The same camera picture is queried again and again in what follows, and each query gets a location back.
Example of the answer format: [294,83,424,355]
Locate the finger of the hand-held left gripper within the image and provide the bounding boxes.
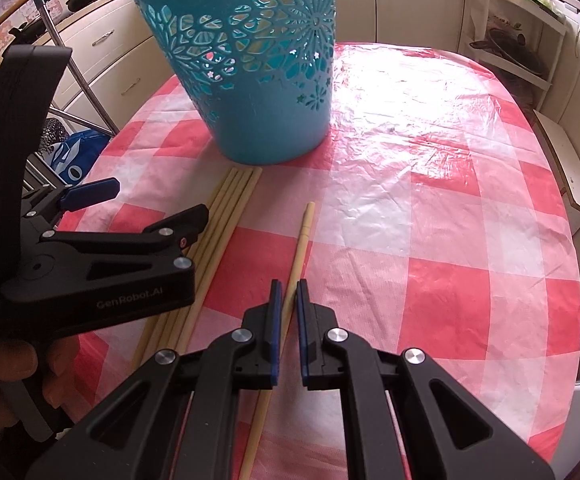
[40,204,211,283]
[20,177,120,223]

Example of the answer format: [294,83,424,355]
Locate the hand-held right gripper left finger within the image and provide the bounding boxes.
[24,280,285,480]

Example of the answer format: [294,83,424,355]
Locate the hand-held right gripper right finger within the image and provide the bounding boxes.
[296,279,557,480]

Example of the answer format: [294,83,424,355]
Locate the single wooden chopstick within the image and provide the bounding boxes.
[240,202,317,480]

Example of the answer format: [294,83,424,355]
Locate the bunch of wooden chopsticks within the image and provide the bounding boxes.
[130,167,264,361]

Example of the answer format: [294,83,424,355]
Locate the blue perforated plastic basket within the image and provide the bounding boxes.
[123,0,338,166]

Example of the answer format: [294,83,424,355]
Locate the person's left hand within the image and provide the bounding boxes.
[0,335,79,426]

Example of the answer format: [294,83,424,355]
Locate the blue plastic bag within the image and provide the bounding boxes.
[44,130,113,188]

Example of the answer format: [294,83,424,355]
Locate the black mesh basket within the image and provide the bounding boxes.
[37,117,68,161]

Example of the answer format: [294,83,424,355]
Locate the cream base kitchen cabinets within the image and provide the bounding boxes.
[50,0,580,186]

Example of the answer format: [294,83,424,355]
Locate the red checkered plastic tablecloth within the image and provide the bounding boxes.
[52,42,580,480]

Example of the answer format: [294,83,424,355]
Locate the white wooden stool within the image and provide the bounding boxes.
[532,110,580,223]

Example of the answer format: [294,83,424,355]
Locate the black pan in trolley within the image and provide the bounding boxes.
[470,27,548,78]

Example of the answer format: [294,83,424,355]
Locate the white storage trolley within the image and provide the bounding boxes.
[462,0,568,106]

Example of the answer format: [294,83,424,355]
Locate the black wok with wooden handle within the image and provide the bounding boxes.
[0,0,58,43]

